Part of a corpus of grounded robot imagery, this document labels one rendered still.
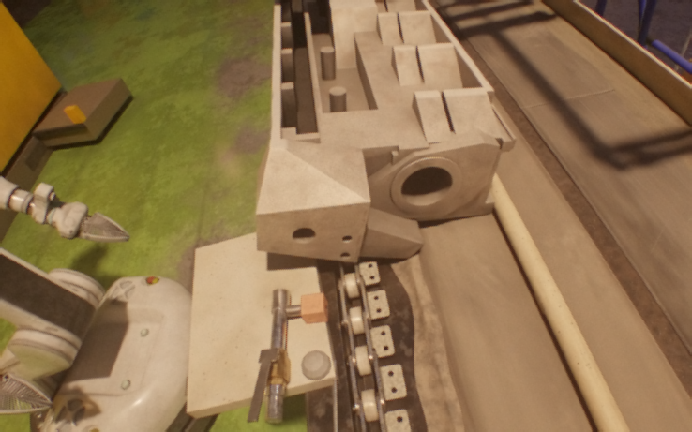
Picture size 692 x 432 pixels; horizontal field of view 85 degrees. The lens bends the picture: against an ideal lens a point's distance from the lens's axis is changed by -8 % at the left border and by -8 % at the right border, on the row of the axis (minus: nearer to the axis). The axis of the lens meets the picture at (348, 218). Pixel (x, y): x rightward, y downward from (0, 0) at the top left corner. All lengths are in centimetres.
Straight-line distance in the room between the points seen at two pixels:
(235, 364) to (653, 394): 57
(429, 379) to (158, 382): 84
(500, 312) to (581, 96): 61
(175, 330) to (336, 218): 84
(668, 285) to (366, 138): 51
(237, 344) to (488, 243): 44
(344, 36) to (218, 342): 70
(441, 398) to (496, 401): 7
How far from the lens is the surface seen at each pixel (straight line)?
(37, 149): 338
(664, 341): 71
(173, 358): 128
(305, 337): 61
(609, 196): 85
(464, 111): 67
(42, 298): 119
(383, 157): 62
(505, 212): 74
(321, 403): 60
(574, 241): 76
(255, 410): 50
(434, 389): 62
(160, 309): 136
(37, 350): 119
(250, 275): 70
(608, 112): 105
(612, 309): 70
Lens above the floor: 133
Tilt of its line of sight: 48 degrees down
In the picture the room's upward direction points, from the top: 16 degrees counter-clockwise
